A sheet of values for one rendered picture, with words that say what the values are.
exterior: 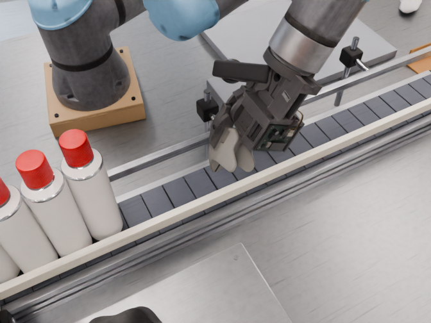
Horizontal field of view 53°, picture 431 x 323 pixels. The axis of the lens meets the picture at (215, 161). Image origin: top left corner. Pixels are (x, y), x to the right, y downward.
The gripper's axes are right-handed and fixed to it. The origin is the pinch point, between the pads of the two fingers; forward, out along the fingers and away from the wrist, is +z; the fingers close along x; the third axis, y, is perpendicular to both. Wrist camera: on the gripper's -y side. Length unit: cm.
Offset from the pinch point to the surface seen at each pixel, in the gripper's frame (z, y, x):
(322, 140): -5.9, 0.9, 21.0
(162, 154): 1.3, -2.9, -7.8
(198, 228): 8.7, 6.0, -2.1
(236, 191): 1.7, 4.9, 2.2
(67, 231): 9.5, 3.3, -21.9
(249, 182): -0.1, 4.8, 4.0
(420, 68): -20, -9, 54
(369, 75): -18.3, -2.7, 26.4
